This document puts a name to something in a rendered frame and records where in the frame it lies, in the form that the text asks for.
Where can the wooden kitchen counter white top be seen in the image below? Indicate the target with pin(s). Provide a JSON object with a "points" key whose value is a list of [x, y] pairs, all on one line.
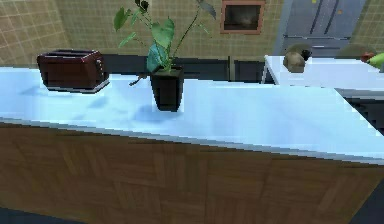
{"points": [[186, 160]]}

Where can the green house plant black pot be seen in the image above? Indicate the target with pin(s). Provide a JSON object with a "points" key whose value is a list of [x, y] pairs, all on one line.
{"points": [[165, 83]]}

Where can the brown round bread loaf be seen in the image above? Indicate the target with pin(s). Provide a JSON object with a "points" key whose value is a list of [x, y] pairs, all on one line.
{"points": [[294, 60]]}

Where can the dark red toaster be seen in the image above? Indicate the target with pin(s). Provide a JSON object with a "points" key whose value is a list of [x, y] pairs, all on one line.
{"points": [[71, 70]]}

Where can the white table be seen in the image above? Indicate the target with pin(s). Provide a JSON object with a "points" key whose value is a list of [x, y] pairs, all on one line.
{"points": [[333, 71]]}

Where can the grey fridge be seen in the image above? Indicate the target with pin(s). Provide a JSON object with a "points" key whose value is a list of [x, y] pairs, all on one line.
{"points": [[320, 26]]}

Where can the green and red fruit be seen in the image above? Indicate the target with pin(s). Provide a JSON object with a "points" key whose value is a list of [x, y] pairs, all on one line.
{"points": [[375, 59]]}

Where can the framed picture orange frame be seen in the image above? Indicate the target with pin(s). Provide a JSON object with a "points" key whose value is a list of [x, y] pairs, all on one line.
{"points": [[242, 16]]}

